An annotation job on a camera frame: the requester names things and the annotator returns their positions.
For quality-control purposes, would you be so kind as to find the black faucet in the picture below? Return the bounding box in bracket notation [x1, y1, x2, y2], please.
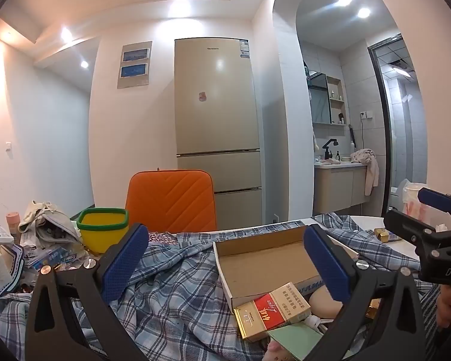
[322, 139, 339, 161]

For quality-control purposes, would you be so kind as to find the mirror cabinet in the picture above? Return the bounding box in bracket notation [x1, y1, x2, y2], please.
[308, 71, 332, 125]

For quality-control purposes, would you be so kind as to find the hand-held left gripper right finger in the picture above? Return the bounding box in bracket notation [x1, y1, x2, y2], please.
[302, 224, 427, 361]

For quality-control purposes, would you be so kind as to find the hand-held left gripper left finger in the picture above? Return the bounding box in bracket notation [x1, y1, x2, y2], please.
[24, 223, 151, 361]

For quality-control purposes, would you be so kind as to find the framed wall picture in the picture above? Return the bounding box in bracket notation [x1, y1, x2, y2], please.
[117, 41, 153, 89]

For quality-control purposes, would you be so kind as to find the cardboard box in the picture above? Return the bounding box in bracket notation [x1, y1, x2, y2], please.
[213, 225, 361, 314]

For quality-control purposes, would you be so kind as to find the pink cup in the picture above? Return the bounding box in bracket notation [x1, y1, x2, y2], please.
[5, 212, 22, 236]

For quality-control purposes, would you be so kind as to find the wall niche shelf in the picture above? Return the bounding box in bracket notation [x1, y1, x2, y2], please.
[326, 76, 347, 126]

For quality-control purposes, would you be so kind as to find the white toilet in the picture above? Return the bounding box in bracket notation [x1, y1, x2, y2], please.
[390, 178, 412, 212]

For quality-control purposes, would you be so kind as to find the blue printed packet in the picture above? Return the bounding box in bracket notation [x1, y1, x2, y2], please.
[23, 246, 78, 270]

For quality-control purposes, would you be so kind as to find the rhinestone sheet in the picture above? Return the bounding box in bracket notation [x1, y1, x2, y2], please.
[148, 232, 178, 247]

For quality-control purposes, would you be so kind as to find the white handbag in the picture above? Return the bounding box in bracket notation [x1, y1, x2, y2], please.
[19, 200, 73, 234]

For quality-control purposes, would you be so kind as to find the yellow bin green rim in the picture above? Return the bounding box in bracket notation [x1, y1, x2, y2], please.
[76, 207, 130, 255]

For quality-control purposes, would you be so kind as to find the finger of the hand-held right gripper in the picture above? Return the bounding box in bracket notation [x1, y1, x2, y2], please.
[417, 187, 451, 230]
[383, 208, 442, 260]

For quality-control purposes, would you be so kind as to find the gold packet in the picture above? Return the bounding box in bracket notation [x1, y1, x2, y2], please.
[374, 227, 400, 244]

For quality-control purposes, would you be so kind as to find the beige round puff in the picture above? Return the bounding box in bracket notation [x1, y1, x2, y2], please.
[309, 288, 342, 319]

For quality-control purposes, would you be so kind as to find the white cable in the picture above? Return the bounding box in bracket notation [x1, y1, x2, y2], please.
[304, 316, 335, 334]

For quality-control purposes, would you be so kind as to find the blue plaid shirt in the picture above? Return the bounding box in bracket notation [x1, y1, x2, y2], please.
[0, 212, 440, 361]

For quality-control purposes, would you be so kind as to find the beige vanity cabinet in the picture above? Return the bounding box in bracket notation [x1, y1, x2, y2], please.
[314, 162, 369, 216]

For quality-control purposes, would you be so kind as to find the orange chair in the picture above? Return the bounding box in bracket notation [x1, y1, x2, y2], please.
[125, 169, 217, 234]

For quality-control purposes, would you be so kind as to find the person's right hand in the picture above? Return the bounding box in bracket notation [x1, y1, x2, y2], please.
[435, 285, 451, 329]

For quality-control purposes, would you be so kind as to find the red gold cigarette pack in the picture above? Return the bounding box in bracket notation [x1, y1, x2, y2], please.
[233, 281, 312, 343]

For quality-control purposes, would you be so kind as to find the beige refrigerator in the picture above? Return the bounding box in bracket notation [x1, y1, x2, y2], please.
[174, 37, 264, 231]

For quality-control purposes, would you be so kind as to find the white red plastic bag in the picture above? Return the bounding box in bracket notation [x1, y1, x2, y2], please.
[403, 182, 449, 232]

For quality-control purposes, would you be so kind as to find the black door frame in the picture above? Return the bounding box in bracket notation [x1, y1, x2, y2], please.
[367, 35, 428, 219]

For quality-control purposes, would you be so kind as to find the pink towel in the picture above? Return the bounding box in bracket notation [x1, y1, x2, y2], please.
[351, 148, 380, 196]

